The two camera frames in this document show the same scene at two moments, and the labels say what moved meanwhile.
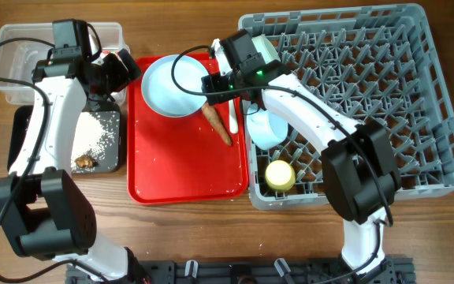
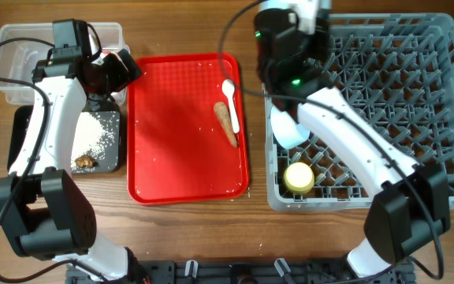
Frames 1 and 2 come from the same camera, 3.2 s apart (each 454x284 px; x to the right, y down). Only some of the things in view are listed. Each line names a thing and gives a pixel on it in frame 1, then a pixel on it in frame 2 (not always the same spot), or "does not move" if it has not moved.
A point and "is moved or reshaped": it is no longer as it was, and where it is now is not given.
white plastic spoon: (233, 117) does not move
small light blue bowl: (266, 129) is moved or reshaped
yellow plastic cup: (280, 176) → (299, 178)
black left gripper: (122, 76) does not move
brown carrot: (210, 112) → (225, 117)
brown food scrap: (85, 161) does not move
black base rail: (392, 271) does not move
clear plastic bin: (17, 47) does not move
